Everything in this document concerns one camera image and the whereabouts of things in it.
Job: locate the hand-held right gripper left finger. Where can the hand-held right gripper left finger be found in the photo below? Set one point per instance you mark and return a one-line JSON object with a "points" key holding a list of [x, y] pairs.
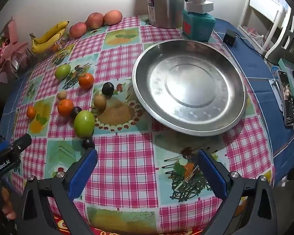
{"points": [[83, 173]]}

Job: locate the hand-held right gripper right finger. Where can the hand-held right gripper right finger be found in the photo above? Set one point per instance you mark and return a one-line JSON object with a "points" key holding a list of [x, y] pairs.
{"points": [[213, 173]]}

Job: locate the small orange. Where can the small orange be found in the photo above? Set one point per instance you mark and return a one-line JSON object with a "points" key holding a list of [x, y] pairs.
{"points": [[31, 112]]}

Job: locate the dark plum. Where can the dark plum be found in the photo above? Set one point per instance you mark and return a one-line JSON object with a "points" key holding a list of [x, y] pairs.
{"points": [[88, 143], [76, 112], [107, 88]]}

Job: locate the large green jujube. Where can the large green jujube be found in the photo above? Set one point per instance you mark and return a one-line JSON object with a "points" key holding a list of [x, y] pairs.
{"points": [[84, 124]]}

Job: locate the large orange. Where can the large orange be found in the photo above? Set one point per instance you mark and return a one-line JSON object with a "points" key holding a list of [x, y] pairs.
{"points": [[65, 107]]}

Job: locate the small brown kiwi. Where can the small brown kiwi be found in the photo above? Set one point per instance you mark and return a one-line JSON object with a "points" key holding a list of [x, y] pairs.
{"points": [[62, 95]]}

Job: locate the large brown kiwi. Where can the large brown kiwi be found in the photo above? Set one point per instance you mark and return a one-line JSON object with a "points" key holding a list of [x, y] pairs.
{"points": [[99, 101]]}

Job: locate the small green jujube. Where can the small green jujube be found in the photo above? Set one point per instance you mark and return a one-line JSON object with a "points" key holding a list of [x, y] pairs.
{"points": [[62, 71]]}

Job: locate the orange with dark stem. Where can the orange with dark stem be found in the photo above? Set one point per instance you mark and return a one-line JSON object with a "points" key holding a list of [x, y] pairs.
{"points": [[85, 80]]}

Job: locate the round steel plate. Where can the round steel plate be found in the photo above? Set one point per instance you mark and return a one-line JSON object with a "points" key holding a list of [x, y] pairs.
{"points": [[191, 85]]}

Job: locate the person's left hand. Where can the person's left hand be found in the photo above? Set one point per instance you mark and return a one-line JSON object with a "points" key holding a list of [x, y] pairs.
{"points": [[7, 203]]}

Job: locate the pink checked fruit-print tablecloth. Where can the pink checked fruit-print tablecloth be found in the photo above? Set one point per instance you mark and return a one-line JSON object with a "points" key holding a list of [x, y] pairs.
{"points": [[127, 166]]}

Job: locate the pink wrapped flower bouquet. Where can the pink wrapped flower bouquet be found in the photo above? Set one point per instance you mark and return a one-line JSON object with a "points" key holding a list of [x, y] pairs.
{"points": [[12, 46]]}

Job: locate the yellow banana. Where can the yellow banana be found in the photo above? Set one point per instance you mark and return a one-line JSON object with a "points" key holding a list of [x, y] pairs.
{"points": [[55, 28], [47, 42]]}

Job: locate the clear plastic fruit container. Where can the clear plastic fruit container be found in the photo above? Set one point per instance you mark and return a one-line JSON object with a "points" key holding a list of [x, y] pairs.
{"points": [[60, 46]]}

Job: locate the black smartphone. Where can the black smartphone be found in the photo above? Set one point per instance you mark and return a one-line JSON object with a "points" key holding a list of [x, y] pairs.
{"points": [[286, 98]]}

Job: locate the light blue phone stand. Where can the light blue phone stand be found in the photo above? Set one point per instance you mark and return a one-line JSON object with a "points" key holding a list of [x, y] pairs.
{"points": [[275, 72]]}

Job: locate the red apple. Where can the red apple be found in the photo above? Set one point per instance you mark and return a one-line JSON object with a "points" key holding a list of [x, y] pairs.
{"points": [[113, 17], [77, 29], [94, 20]]}

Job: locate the black power adapter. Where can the black power adapter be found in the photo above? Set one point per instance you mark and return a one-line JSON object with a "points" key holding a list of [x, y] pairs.
{"points": [[229, 38]]}

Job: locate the teal device with red label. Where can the teal device with red label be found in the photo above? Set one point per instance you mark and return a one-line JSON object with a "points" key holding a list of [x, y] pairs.
{"points": [[201, 27]]}

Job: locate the white chair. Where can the white chair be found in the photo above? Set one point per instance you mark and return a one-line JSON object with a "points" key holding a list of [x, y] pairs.
{"points": [[262, 6]]}

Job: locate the steel thermos jug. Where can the steel thermos jug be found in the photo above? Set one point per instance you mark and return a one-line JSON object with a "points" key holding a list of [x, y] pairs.
{"points": [[164, 5]]}

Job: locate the white plastic frame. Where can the white plastic frame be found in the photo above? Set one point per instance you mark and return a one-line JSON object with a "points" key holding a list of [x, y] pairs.
{"points": [[286, 36]]}

